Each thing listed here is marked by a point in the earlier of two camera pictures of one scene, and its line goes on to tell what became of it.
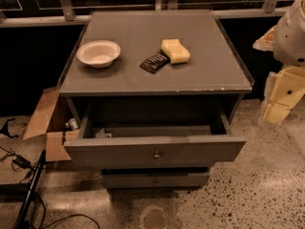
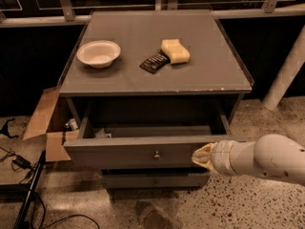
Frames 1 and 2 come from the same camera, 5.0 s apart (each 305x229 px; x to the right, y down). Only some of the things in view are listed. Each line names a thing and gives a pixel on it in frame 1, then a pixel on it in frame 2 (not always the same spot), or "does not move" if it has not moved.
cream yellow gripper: x=291 y=40 → x=220 y=157
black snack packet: x=155 y=62 does not move
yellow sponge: x=176 y=52 does not move
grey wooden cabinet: x=160 y=130 does not move
